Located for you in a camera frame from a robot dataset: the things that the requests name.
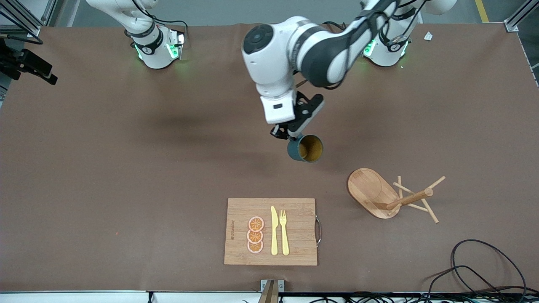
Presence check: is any metal bracket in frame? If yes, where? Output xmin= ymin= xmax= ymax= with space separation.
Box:
xmin=258 ymin=279 xmax=285 ymax=303

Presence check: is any black right arm base cable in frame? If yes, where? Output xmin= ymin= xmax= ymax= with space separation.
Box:
xmin=126 ymin=0 xmax=189 ymax=43

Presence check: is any wooden mug rack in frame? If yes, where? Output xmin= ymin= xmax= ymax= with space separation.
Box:
xmin=347 ymin=168 xmax=446 ymax=224

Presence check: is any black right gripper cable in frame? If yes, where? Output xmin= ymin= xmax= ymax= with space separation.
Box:
xmin=0 ymin=34 xmax=43 ymax=45

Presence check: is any yellow plastic knife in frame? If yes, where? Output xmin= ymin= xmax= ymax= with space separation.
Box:
xmin=270 ymin=206 xmax=279 ymax=256

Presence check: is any brown table cover mat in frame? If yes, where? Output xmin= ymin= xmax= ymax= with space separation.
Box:
xmin=0 ymin=21 xmax=539 ymax=293

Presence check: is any dark green mug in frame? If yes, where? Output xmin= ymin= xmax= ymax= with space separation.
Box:
xmin=287 ymin=134 xmax=324 ymax=163

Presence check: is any black looped cable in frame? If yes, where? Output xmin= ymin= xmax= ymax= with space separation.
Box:
xmin=427 ymin=265 xmax=497 ymax=295
xmin=451 ymin=239 xmax=528 ymax=297

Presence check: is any yellow plastic fork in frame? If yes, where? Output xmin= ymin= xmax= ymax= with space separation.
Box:
xmin=279 ymin=210 xmax=290 ymax=256

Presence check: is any wooden cutting board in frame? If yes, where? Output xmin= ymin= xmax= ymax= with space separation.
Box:
xmin=224 ymin=198 xmax=323 ymax=266

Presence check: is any aluminium frame profile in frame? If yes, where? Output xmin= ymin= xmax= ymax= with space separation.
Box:
xmin=504 ymin=0 xmax=539 ymax=32
xmin=0 ymin=0 xmax=57 ymax=37

